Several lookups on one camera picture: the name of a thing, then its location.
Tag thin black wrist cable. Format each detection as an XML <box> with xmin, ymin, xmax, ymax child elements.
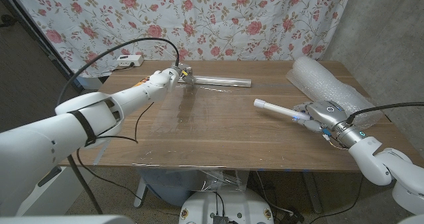
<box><xmin>309</xmin><ymin>175</ymin><xmax>364</xmax><ymax>224</ymax></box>
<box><xmin>76</xmin><ymin>101</ymin><xmax>155</xmax><ymax>202</ymax></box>

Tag dark partition panel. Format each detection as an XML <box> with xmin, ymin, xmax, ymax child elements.
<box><xmin>0</xmin><ymin>0</ymin><xmax>84</xmax><ymax>134</ymax></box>

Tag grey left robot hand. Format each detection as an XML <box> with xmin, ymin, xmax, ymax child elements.
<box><xmin>174</xmin><ymin>64</ymin><xmax>197</xmax><ymax>85</ymax></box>

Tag floral print backdrop curtain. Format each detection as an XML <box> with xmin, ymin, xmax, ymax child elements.
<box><xmin>8</xmin><ymin>0</ymin><xmax>355</xmax><ymax>79</ymax></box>

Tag clear cling film roll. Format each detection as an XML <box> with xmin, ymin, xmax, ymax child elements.
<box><xmin>178</xmin><ymin>75</ymin><xmax>252</xmax><ymax>89</ymax></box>

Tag white cylindrical roll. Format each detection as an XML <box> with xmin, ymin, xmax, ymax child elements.
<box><xmin>253</xmin><ymin>98</ymin><xmax>311</xmax><ymax>121</ymax></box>

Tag white robot torso base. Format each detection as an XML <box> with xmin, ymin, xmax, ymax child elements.
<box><xmin>178</xmin><ymin>186</ymin><xmax>276</xmax><ymax>224</ymax></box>

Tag grey blue bin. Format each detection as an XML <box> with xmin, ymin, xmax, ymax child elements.
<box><xmin>138</xmin><ymin>169</ymin><xmax>200</xmax><ymax>207</ymax></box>

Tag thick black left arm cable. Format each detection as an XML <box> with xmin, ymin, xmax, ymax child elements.
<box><xmin>55</xmin><ymin>36</ymin><xmax>181</xmax><ymax>215</ymax></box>

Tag thin black left wrist cable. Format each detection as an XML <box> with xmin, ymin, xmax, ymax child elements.
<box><xmin>76</xmin><ymin>101</ymin><xmax>155</xmax><ymax>202</ymax></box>

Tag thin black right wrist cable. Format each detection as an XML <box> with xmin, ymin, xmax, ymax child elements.
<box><xmin>309</xmin><ymin>175</ymin><xmax>364</xmax><ymax>224</ymax></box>

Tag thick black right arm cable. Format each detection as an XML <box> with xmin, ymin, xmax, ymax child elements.
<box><xmin>345</xmin><ymin>101</ymin><xmax>424</xmax><ymax>125</ymax></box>

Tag black power strip cord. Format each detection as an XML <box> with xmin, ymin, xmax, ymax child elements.
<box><xmin>111</xmin><ymin>62</ymin><xmax>136</xmax><ymax>72</ymax></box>

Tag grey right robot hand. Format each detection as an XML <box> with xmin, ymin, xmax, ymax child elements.
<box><xmin>293</xmin><ymin>99</ymin><xmax>367</xmax><ymax>148</ymax></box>

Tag table leg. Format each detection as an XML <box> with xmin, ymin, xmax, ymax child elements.
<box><xmin>300</xmin><ymin>172</ymin><xmax>323</xmax><ymax>215</ymax></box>
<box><xmin>133</xmin><ymin>176</ymin><xmax>148</xmax><ymax>209</ymax></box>

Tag white power strip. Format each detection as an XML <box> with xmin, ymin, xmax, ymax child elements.
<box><xmin>116</xmin><ymin>54</ymin><xmax>145</xmax><ymax>68</ymax></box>

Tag bubble wrap roll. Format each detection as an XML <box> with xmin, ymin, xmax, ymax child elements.
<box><xmin>286</xmin><ymin>56</ymin><xmax>384</xmax><ymax>129</ymax></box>

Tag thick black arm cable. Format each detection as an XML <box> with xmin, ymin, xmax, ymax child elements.
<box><xmin>55</xmin><ymin>36</ymin><xmax>181</xmax><ymax>215</ymax></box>
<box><xmin>345</xmin><ymin>101</ymin><xmax>424</xmax><ymax>125</ymax></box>

